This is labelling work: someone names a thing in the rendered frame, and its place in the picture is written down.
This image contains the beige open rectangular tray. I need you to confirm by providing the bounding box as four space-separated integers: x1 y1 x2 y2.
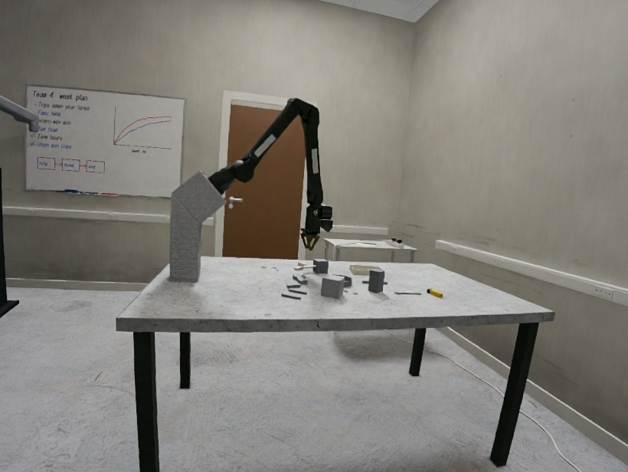
349 264 383 275

